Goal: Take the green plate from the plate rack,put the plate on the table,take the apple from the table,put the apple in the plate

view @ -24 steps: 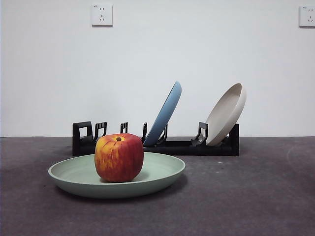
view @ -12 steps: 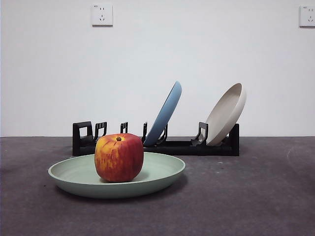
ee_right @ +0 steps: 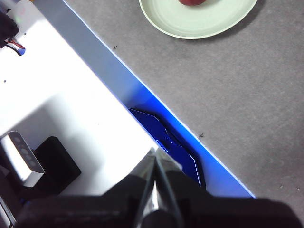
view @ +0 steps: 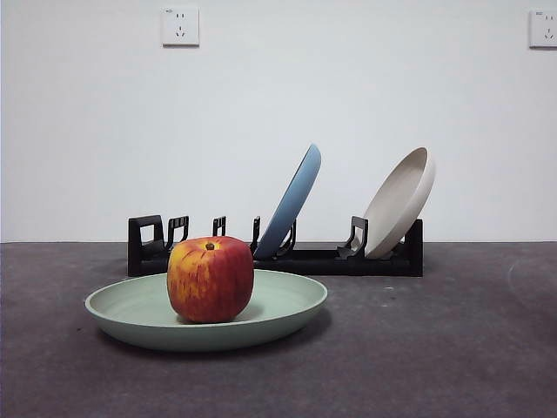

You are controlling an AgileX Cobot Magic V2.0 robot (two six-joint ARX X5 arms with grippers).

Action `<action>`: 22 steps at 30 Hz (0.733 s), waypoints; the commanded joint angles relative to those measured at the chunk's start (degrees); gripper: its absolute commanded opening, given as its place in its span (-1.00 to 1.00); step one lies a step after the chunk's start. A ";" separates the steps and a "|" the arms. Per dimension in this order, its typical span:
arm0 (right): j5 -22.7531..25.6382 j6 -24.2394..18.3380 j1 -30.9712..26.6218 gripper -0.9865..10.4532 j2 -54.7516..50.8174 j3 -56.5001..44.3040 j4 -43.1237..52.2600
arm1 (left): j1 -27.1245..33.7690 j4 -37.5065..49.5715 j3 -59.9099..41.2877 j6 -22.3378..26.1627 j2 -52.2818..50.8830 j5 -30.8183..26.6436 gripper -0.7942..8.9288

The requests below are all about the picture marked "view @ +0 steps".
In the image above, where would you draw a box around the blue plate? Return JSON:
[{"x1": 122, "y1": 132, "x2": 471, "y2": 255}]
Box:
[{"x1": 252, "y1": 142, "x2": 322, "y2": 259}]

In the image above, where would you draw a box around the green plate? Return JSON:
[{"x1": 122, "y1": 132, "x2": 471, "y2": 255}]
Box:
[{"x1": 84, "y1": 268, "x2": 329, "y2": 353}]

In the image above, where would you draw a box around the beige plate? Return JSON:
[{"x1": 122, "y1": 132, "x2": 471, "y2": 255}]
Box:
[{"x1": 363, "y1": 146, "x2": 437, "y2": 259}]

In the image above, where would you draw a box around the white wall socket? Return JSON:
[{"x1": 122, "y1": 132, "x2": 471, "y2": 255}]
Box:
[
  {"x1": 528, "y1": 9, "x2": 557, "y2": 49},
  {"x1": 161, "y1": 6, "x2": 201, "y2": 48}
]

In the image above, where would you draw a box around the red yellow apple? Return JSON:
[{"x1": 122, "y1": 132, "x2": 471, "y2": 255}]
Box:
[{"x1": 166, "y1": 236, "x2": 255, "y2": 324}]

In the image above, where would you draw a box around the black plate rack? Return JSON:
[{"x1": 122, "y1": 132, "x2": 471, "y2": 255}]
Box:
[{"x1": 127, "y1": 214, "x2": 424, "y2": 278}]

